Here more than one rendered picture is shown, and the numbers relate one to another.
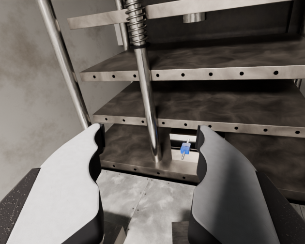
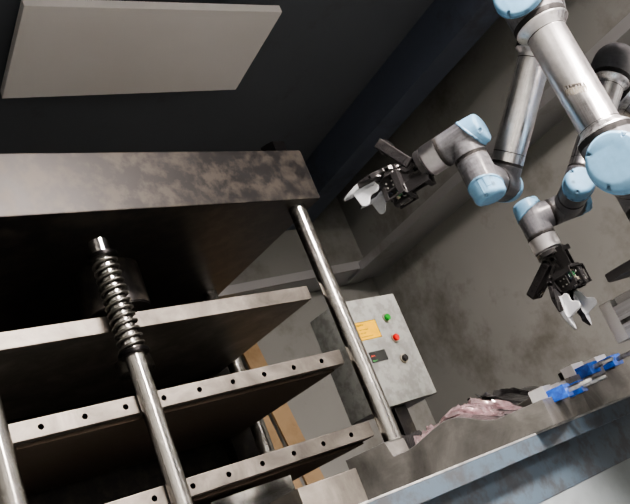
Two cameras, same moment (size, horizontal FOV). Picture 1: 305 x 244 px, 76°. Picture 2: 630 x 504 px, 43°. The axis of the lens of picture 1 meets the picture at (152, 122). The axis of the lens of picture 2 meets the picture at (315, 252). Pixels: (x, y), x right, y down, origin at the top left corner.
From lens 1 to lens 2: 1.94 m
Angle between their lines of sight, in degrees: 80
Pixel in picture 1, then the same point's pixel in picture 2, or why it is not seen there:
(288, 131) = (343, 437)
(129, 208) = not seen: outside the picture
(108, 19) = (62, 332)
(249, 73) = (271, 372)
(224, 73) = (247, 378)
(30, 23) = not seen: outside the picture
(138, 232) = not seen: outside the picture
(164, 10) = (147, 318)
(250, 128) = (308, 447)
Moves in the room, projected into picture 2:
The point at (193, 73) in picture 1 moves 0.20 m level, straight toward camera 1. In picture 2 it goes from (212, 385) to (255, 357)
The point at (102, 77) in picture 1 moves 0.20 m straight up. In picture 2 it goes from (59, 423) to (39, 350)
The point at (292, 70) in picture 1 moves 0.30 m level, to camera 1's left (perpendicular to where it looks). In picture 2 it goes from (305, 362) to (254, 363)
